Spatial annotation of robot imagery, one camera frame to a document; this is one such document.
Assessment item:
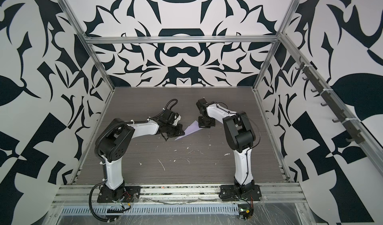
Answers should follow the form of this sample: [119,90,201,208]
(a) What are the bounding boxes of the lilac square paper sheet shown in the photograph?
[176,120,202,140]

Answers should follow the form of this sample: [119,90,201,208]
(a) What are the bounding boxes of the aluminium horizontal back bar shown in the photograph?
[86,35,275,45]

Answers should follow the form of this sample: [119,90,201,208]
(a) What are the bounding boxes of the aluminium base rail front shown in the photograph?
[51,183,307,206]

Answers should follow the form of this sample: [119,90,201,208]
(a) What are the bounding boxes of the aluminium frame corner post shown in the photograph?
[252,0,300,91]
[57,0,115,91]

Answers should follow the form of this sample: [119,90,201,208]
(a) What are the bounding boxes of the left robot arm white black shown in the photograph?
[95,109,185,191]

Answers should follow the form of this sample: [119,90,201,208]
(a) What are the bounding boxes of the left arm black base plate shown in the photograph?
[97,184,141,203]

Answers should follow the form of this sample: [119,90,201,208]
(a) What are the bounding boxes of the small green circuit board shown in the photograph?
[238,204,254,220]

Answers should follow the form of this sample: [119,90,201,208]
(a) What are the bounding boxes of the aluminium frame corner post left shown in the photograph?
[57,0,115,91]

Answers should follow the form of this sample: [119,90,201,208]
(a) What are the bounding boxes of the white slotted cable duct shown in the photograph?
[61,204,239,216]

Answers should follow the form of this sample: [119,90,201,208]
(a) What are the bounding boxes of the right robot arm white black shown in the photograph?
[196,98,260,190]

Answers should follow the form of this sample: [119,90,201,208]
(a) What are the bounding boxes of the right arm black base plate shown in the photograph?
[218,183,262,202]

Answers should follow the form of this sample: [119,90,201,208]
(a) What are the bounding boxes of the hook rail on right wall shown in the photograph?
[296,57,366,144]

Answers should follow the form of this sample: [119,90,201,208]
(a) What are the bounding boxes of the black cable left base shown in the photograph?
[88,181,132,223]

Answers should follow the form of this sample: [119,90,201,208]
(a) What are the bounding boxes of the aluminium frame corner post right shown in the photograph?
[252,0,300,91]

